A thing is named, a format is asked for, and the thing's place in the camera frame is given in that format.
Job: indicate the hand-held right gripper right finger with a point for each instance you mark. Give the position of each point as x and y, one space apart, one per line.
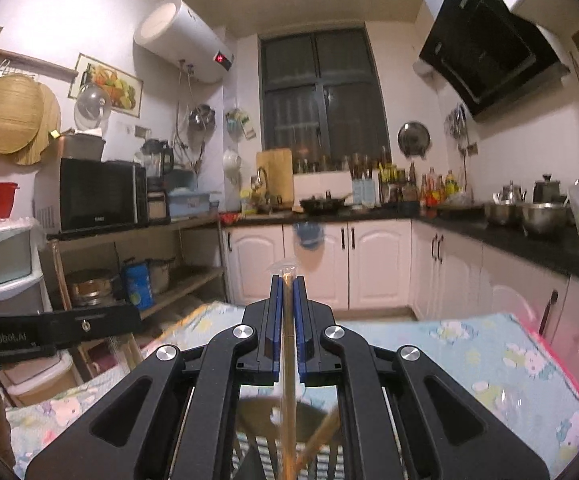
300 320

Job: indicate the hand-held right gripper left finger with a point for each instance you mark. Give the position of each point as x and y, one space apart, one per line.
275 320

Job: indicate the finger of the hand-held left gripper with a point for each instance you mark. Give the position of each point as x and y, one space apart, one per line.
102 322

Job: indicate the wooden chopsticks pair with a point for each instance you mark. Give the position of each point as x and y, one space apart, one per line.
319 435
287 410

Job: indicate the green grid utensil holder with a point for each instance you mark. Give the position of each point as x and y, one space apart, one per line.
257 415

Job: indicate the hanging kitchen utensils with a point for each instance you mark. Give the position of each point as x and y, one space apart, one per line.
457 122

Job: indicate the large steel stockpot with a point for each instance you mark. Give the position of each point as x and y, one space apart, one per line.
92 290

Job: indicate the blue tin can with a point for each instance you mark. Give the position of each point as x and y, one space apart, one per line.
139 285

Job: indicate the white plastic drawer unit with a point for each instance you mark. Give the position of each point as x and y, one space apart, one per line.
14 260

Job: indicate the blue hanging bag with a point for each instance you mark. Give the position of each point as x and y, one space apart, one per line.
308 235

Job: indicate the wooden shelf unit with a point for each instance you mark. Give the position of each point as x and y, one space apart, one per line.
189 282

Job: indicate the white kitchen cabinets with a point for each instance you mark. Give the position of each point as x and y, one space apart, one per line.
379 265

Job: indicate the red cloth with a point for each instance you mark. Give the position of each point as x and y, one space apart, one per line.
229 218

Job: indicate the black wok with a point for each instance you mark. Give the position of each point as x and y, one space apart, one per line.
322 205

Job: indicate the black microwave oven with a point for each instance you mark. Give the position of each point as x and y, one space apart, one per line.
97 195

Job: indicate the red plastic basin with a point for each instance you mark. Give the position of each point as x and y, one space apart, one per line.
4 200

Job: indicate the white box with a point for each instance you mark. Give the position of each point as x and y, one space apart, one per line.
319 182

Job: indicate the wooden cutting board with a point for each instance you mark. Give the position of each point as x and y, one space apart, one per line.
274 175

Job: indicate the metal kitchen faucet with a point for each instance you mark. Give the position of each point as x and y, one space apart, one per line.
262 175

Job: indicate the blue knife block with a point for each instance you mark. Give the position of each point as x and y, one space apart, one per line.
367 190

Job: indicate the row of glass jars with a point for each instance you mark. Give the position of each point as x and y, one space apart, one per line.
319 164

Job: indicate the white hanging cup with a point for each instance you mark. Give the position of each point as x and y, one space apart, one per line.
232 160

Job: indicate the black blender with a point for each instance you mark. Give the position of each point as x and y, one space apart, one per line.
157 160

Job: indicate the cartoon cat printed blanket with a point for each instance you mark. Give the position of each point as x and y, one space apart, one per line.
469 360

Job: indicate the row of condiment bottles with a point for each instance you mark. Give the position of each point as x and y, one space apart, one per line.
429 187

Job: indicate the round wooden board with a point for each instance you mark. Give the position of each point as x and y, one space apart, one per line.
52 125

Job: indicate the glass pot lid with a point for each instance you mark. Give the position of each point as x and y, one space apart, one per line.
92 107

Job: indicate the hanging steel pot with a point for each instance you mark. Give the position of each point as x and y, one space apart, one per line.
202 117

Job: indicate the round bamboo tray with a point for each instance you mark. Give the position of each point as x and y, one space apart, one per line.
7 115

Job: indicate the small steel bowl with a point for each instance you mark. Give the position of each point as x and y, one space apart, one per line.
502 212

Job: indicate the black kitchen countertop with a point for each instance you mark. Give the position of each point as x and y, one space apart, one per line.
519 247

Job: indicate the dark kitchen window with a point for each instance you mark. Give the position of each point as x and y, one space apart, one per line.
319 90

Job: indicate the large steel bowl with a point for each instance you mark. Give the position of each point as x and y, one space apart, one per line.
547 220

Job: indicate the pink blanket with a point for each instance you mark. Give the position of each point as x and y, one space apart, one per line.
569 375

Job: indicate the dark steel kettle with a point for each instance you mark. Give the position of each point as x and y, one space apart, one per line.
549 190

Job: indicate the white water heater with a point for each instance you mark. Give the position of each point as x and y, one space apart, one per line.
179 35

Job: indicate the black range hood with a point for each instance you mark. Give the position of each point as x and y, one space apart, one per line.
484 50

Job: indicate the wall socket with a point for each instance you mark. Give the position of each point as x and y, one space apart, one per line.
142 131

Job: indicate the green hanging wall rack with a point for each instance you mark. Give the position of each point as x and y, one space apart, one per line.
239 120

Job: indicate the steel pot lid on wall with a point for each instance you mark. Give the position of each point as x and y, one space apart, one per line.
414 137

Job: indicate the fruit wall poster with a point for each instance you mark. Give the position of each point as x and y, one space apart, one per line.
119 85

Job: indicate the wooden wall rail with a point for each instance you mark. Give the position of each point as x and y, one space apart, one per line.
29 60

